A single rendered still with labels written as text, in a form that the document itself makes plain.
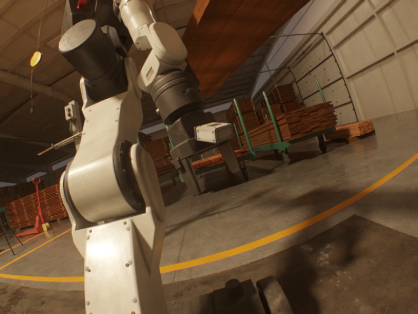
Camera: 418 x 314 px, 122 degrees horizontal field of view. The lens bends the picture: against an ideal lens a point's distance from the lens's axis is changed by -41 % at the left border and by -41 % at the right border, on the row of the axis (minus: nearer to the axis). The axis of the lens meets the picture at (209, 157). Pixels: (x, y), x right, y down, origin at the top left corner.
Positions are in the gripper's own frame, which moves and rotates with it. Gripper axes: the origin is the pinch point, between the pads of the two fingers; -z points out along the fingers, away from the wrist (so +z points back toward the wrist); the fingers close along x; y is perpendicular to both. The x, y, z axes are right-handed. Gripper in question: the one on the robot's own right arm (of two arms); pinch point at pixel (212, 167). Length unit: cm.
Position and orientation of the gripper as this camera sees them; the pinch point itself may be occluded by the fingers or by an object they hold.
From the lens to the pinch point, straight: 35.2
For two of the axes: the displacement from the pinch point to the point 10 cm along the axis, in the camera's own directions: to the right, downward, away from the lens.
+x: 6.8, -3.0, 6.7
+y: -5.8, 3.4, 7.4
